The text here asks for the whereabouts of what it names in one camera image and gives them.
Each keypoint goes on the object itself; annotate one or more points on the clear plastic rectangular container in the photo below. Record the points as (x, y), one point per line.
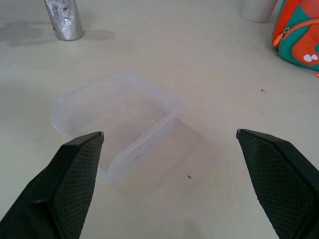
(149, 139)

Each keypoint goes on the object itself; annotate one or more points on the small jar with beans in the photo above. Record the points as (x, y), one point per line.
(66, 22)

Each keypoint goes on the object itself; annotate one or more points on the white ceramic vase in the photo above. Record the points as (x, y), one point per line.
(258, 11)

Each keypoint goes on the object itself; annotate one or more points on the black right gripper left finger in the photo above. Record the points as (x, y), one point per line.
(62, 189)

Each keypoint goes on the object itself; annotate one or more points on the teal orange dinosaur backpack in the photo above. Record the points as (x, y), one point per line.
(302, 42)

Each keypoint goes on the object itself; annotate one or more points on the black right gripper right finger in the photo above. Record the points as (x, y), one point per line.
(279, 179)

